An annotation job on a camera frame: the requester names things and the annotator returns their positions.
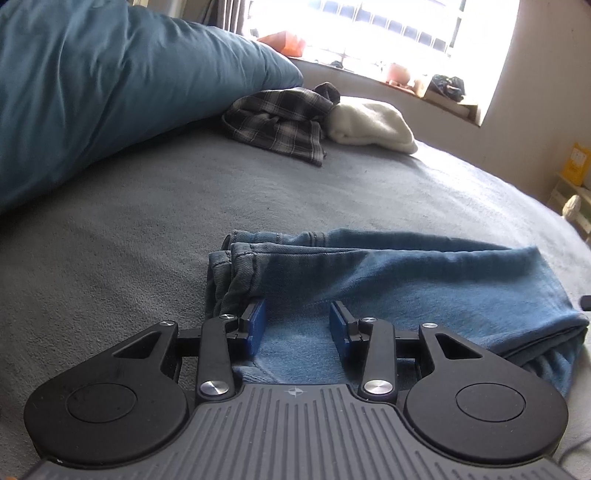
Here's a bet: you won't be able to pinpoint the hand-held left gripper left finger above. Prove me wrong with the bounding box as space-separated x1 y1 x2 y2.
113 299 267 401

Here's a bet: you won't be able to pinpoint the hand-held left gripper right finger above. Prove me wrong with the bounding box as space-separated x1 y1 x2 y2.
329 300 488 401

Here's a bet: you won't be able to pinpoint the blue denim jeans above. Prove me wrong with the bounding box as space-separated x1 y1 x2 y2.
205 228 591 398

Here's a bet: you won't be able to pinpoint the white shelf rack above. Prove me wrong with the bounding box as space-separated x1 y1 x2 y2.
547 173 591 232

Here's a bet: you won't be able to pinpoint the yellow box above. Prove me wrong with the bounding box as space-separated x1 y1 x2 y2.
566 143 591 185

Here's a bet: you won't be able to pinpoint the grey bed blanket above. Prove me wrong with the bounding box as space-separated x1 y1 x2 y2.
0 90 591 480

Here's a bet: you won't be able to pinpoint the white knitted garment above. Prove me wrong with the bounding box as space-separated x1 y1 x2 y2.
325 97 419 155

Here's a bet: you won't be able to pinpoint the grey plaid shirt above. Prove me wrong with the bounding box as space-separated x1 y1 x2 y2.
222 82 341 167

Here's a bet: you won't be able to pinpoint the dark crumpled cloth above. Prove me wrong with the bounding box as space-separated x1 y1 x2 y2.
429 74 467 102

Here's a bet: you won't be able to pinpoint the pink pot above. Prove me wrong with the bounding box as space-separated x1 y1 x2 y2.
387 62 411 86

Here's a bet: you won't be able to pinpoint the orange bag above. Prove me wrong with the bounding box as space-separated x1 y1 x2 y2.
259 31 306 57

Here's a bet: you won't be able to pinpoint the teal pillow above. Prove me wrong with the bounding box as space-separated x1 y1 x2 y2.
0 0 304 213

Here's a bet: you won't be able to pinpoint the window with metal grille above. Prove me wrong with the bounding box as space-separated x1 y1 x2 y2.
245 0 522 125

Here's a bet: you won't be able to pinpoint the grey curtain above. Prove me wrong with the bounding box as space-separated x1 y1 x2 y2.
203 0 252 38

